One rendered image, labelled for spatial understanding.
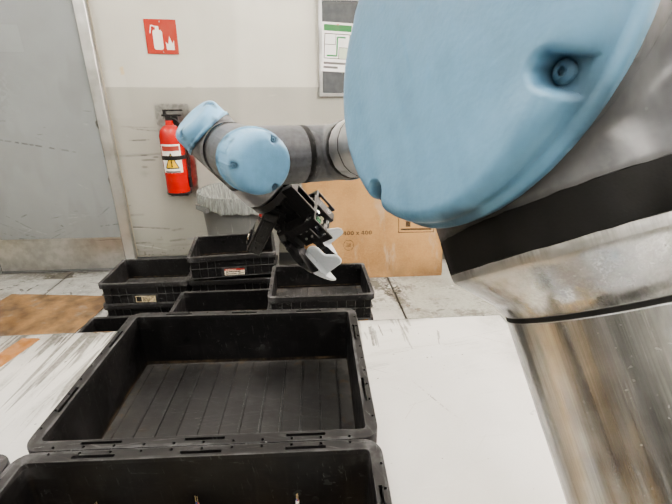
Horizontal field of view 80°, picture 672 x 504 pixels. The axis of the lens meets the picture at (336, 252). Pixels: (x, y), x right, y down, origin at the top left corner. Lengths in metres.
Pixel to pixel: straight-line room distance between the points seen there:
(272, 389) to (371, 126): 0.61
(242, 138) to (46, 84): 2.99
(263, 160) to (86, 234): 3.13
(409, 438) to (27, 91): 3.19
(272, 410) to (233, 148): 0.41
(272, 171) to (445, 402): 0.62
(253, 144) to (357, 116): 0.30
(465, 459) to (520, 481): 0.09
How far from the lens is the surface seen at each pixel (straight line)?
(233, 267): 1.92
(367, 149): 0.16
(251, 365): 0.79
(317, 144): 0.52
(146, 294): 2.07
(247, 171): 0.47
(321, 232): 0.67
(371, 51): 0.17
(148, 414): 0.74
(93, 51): 3.26
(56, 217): 3.60
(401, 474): 0.78
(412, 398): 0.91
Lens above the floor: 1.30
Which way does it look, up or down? 22 degrees down
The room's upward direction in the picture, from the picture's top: straight up
